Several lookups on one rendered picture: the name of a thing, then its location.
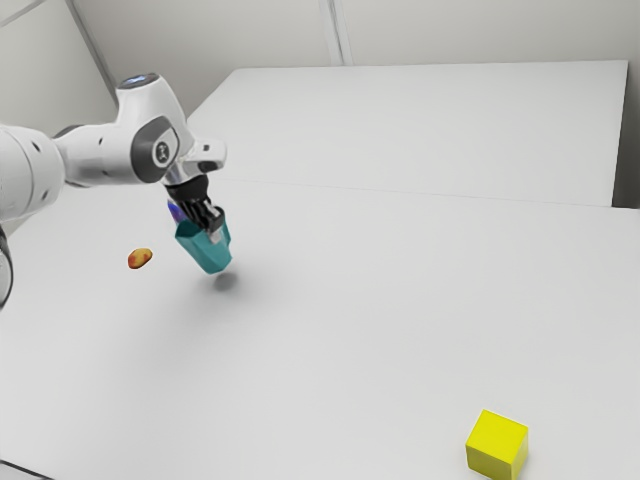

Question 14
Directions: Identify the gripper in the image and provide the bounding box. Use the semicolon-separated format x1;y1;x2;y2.
165;174;225;246

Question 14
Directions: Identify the yellow block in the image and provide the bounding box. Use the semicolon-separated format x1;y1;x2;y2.
465;408;530;480

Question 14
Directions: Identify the orange red fruit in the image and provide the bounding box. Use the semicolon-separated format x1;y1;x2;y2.
127;247;154;271

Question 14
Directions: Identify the teal faceted mug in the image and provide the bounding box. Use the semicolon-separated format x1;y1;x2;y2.
173;208;234;275

